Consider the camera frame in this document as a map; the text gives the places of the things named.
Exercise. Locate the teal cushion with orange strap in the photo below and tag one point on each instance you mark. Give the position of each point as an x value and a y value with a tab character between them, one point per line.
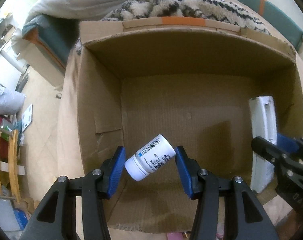
278	19

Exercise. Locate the brown cardboard box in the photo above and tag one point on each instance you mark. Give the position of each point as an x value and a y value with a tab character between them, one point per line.
189	83

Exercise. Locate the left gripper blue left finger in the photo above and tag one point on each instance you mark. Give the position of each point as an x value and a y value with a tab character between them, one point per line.
101	183

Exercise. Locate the white floor scale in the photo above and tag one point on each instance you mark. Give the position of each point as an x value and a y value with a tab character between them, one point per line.
26	117

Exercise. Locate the wooden chair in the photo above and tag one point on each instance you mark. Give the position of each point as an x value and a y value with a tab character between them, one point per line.
12	167

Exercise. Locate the teal bed headboard cushion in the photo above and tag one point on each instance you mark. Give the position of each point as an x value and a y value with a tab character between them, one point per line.
54	37

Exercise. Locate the pink perfume bottle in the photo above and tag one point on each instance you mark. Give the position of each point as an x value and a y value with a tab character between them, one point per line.
175	236

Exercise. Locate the white pill bottle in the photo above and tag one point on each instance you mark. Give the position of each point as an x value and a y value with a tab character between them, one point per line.
149	158

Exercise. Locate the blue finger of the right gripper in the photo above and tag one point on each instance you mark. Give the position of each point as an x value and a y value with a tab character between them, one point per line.
287	144
269	151

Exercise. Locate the white plastic bag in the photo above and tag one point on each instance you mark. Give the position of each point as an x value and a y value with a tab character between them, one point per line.
11	101

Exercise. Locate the black and cream knit blanket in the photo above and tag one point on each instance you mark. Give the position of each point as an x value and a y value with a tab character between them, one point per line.
217	10

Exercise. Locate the white rectangular device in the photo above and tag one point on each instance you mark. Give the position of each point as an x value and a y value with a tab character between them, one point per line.
264	125

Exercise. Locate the blue box on floor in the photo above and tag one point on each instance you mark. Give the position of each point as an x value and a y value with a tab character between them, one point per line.
21	218

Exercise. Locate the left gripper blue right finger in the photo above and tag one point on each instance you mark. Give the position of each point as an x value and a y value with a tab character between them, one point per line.
201	185

